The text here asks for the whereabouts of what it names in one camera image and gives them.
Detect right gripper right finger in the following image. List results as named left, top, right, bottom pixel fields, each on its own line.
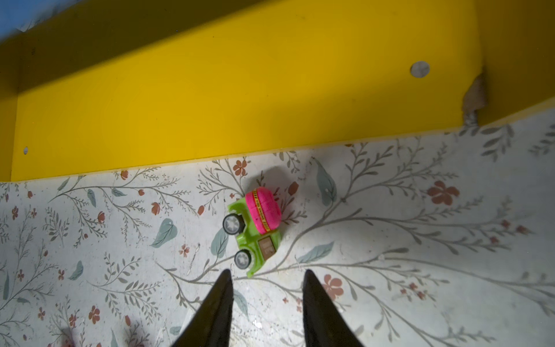
left=302, top=270, right=363, bottom=347

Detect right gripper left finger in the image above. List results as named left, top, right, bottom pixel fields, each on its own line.
left=173, top=269, right=234, bottom=347

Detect green truck pink mixer drum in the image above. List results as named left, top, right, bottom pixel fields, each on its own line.
left=223, top=187, right=282, bottom=278

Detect yellow shelf pink blue boards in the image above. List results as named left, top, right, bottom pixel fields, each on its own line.
left=1, top=1, right=554, bottom=182

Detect floral patterned table mat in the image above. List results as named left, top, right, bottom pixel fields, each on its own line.
left=1, top=110, right=554, bottom=346

